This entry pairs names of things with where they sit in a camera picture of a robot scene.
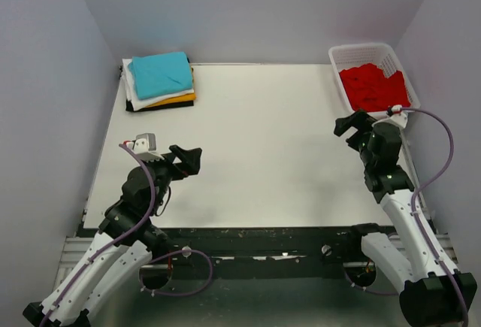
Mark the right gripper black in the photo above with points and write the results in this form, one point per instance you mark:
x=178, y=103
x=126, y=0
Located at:
x=361, y=120

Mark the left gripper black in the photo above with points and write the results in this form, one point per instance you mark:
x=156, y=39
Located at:
x=189, y=165

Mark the red t shirt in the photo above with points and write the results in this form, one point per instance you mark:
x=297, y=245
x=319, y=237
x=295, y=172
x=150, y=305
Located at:
x=367, y=88

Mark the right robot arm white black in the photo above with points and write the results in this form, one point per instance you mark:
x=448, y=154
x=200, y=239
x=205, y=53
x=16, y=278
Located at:
x=430, y=287

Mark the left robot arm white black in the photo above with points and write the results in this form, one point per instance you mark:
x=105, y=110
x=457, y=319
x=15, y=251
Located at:
x=126, y=223

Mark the folded yellow t shirt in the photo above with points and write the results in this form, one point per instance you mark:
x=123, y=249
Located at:
x=174, y=100

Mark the folded black t shirt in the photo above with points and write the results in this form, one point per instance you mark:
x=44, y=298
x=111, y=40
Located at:
x=165, y=106

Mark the folded cyan t shirt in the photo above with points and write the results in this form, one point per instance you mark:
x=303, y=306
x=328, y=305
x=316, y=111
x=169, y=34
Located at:
x=161, y=74

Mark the folded white t shirt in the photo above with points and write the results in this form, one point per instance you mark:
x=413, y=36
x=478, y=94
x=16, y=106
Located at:
x=131, y=90

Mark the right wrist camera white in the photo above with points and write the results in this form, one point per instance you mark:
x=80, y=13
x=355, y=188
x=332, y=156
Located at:
x=395, y=116

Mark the black mounting base plate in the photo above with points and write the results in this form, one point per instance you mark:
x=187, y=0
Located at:
x=251, y=254

